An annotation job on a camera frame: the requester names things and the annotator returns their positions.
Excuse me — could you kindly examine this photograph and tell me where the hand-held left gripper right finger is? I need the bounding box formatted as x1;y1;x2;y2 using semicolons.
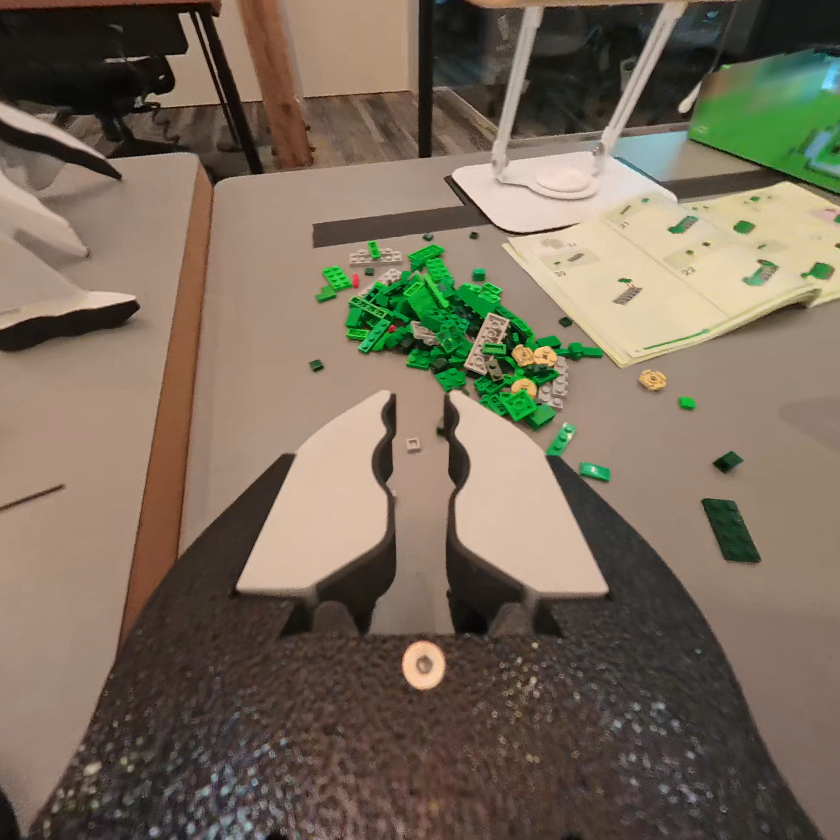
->
445;392;610;635

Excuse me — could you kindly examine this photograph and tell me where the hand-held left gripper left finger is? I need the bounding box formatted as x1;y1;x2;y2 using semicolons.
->
235;390;398;635

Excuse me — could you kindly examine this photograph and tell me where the pile of green building bricks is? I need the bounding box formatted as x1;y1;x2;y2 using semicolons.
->
315;239;605;434

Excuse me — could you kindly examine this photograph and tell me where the pale green instruction booklet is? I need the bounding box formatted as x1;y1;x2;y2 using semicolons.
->
502;180;840;368

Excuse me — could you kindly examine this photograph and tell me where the grey desk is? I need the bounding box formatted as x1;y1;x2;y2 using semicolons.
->
177;128;840;840

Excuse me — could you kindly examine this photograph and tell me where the dark green long plate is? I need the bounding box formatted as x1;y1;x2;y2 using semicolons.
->
701;497;762;564

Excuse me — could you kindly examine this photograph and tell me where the grey table brown edge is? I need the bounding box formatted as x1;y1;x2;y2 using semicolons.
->
0;152;214;840

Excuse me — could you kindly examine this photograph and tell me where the thin black rod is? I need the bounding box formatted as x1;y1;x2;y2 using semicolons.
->
0;484;65;513

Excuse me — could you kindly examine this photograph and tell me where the loose grey finger part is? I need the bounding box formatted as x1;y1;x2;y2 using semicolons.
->
0;233;140;352

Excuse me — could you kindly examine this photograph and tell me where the spare black grey gripper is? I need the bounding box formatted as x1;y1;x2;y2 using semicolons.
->
0;101;123;260

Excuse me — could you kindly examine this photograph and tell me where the brown top office table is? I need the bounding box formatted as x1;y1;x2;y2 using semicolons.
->
0;0;263;175

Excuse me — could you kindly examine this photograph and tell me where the black pole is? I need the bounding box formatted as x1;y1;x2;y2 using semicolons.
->
418;0;435;158

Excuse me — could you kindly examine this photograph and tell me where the green toy box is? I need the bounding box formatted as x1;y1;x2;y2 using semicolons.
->
688;49;840;194

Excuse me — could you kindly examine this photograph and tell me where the black office chair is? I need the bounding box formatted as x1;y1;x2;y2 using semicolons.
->
0;10;188;142

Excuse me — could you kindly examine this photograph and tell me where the wooden post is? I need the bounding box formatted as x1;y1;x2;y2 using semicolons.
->
238;0;312;168

